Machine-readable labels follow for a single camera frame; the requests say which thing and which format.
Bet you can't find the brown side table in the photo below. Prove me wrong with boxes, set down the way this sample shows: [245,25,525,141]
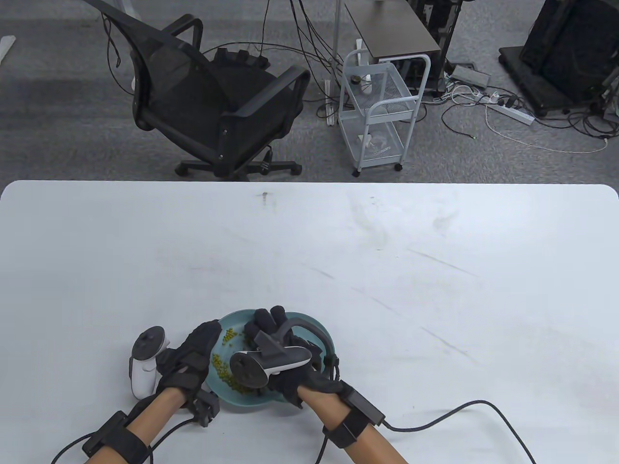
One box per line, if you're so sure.
[344,0,442,63]

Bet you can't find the black mesh office chair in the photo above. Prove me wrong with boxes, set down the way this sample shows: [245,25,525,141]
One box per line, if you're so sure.
[83,0,311,182]

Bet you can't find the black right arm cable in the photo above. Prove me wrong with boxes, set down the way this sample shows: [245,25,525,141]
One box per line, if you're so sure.
[317,399,535,464]

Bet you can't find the white metal strips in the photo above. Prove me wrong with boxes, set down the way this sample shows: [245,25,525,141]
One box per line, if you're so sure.
[323,80,337,127]

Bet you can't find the person's right hand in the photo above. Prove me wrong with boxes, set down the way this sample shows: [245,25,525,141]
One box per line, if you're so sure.
[244,305,356,410]

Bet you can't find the grey floor box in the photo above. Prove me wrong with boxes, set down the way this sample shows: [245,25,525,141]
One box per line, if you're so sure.
[450,65,492,89]

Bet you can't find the black forearm strap box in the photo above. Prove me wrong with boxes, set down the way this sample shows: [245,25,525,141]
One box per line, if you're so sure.
[81,411,149,464]
[322,391,386,450]

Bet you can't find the black right forearm strap box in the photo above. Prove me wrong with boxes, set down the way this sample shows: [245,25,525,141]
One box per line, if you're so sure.
[322,391,386,450]

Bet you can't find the person's left hand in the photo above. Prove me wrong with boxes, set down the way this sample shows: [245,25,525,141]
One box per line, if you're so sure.
[156,320,222,402]

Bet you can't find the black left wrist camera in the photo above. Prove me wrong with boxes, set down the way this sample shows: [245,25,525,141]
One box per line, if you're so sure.
[191,391,222,427]

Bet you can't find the teal plate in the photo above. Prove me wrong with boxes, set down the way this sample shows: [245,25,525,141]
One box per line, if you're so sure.
[289,313,336,387]
[203,309,292,413]

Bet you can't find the person's left forearm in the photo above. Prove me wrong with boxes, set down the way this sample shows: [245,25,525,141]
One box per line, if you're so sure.
[99,388,187,464]

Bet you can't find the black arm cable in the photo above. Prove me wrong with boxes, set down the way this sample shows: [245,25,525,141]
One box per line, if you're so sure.
[51,433,100,464]
[317,399,535,464]

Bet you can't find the grey white controller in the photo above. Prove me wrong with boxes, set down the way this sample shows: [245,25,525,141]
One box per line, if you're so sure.
[229,317,339,390]
[129,327,171,400]

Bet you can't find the pile of green mung beans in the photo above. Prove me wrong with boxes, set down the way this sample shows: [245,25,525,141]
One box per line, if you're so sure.
[211,329,264,394]

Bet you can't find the black metal frame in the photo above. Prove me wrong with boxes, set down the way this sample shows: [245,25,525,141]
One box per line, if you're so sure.
[408,0,469,95]

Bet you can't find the black left forearm strap box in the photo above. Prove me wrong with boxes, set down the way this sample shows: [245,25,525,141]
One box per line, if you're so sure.
[81,411,149,464]

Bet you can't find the white power strip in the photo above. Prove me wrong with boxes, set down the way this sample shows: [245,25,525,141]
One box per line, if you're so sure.
[486,102,536,126]

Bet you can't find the person's right forearm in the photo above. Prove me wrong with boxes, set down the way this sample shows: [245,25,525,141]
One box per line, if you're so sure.
[297,384,409,464]

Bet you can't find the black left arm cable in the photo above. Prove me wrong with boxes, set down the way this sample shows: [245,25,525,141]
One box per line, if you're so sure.
[51,433,100,464]

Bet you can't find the white wire trolley cart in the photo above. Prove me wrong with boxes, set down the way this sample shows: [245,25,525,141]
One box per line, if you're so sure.
[338,50,431,177]

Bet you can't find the black equipment stand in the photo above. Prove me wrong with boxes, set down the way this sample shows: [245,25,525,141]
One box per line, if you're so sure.
[499,0,619,117]

